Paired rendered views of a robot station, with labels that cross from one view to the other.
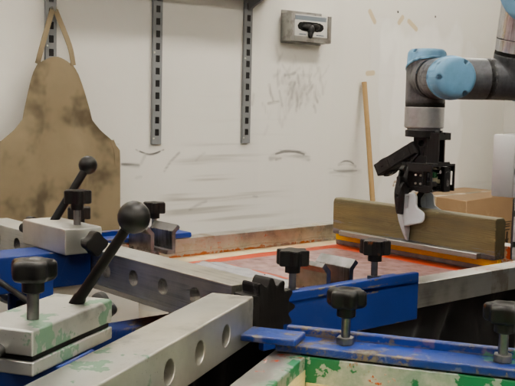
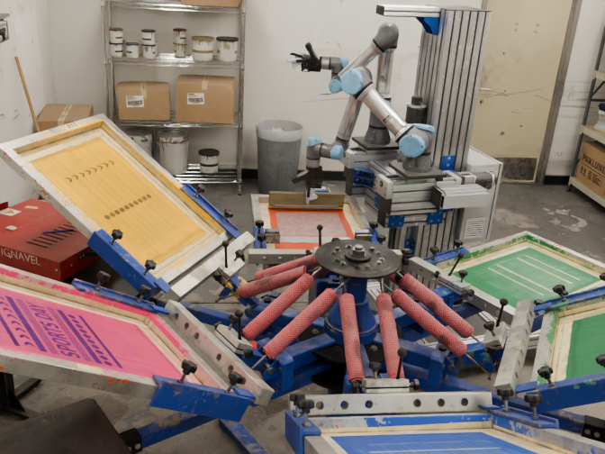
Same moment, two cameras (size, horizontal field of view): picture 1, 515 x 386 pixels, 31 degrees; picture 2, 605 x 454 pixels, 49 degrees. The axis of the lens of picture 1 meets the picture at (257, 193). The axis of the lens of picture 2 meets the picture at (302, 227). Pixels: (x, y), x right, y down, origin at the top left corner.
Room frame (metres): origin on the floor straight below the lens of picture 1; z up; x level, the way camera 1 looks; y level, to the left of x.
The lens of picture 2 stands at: (-0.04, 2.56, 2.30)
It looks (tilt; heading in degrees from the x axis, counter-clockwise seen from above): 23 degrees down; 303
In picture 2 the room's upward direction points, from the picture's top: 4 degrees clockwise
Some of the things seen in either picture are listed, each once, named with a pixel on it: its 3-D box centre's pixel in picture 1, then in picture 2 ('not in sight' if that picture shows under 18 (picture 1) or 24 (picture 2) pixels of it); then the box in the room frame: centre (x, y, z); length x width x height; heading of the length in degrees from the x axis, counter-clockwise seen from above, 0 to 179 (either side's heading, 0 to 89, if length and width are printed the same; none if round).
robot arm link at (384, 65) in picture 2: not in sight; (383, 71); (1.72, -0.95, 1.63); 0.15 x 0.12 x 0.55; 117
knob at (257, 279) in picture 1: (255, 305); (403, 257); (1.05, 0.00, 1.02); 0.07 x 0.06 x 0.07; 131
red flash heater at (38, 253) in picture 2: not in sight; (41, 235); (2.32, 0.96, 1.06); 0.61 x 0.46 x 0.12; 11
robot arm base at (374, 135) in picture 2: not in sight; (377, 132); (1.66, -0.83, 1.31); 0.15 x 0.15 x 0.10
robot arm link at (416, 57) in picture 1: (426, 78); (314, 148); (1.76, -0.32, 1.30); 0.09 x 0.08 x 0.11; 10
